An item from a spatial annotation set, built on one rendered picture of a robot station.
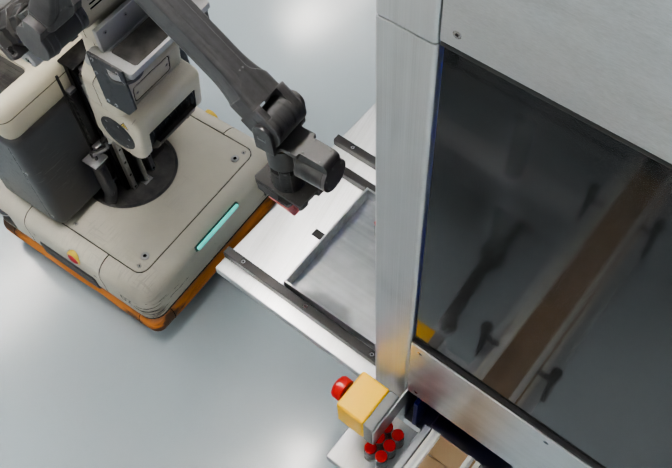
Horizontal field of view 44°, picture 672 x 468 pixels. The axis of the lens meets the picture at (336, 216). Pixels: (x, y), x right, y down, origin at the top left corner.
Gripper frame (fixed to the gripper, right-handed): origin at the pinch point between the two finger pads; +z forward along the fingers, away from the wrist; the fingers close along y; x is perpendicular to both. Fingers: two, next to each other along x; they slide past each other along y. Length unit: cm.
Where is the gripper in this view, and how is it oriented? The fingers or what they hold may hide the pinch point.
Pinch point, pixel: (295, 209)
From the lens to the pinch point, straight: 144.9
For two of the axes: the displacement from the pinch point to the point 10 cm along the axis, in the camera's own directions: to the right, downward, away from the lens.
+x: 6.3, -6.7, 3.9
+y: 7.7, 5.0, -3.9
